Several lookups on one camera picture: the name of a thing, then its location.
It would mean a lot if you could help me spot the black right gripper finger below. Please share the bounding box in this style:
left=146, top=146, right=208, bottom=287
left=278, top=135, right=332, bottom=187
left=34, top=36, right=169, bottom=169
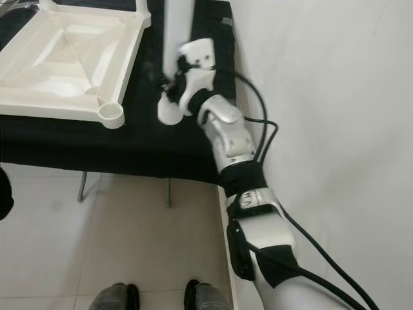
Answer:
left=151, top=66, right=174, bottom=91

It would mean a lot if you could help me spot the white plastic children table top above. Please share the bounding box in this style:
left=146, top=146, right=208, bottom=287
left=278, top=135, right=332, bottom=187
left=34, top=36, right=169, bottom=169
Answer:
left=0, top=10, right=152, bottom=130

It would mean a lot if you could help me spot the black table cloth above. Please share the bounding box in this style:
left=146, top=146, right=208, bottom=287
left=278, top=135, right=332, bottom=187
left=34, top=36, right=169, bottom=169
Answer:
left=0, top=0, right=281, bottom=191

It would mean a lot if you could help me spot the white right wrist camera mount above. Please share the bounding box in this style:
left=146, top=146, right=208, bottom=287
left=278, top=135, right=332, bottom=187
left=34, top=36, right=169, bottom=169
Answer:
left=177, top=37, right=217, bottom=117

